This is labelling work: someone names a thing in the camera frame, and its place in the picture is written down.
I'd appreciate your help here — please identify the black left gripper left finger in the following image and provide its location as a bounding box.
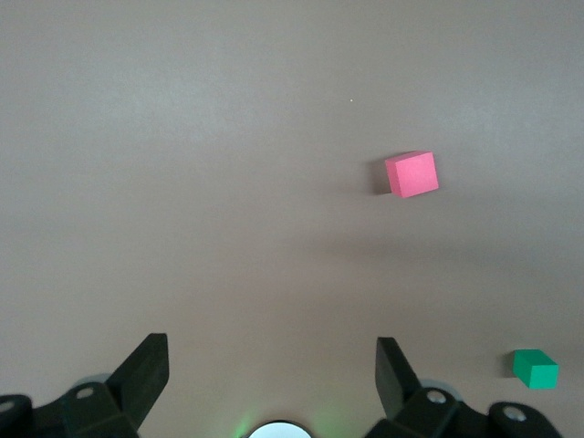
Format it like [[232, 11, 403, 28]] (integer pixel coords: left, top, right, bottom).
[[0, 332, 170, 438]]

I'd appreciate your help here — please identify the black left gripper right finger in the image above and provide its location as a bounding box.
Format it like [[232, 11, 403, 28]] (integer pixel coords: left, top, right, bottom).
[[364, 337, 560, 438]]

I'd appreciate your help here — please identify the green foam cube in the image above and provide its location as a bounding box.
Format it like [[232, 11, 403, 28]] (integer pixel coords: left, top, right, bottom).
[[513, 349, 560, 391]]

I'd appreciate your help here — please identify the pink foam cube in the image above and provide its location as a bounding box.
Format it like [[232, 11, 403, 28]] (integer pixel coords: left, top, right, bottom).
[[384, 151, 440, 200]]

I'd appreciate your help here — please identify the brown table cloth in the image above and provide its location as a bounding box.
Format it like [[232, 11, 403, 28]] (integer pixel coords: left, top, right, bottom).
[[0, 0, 584, 438]]

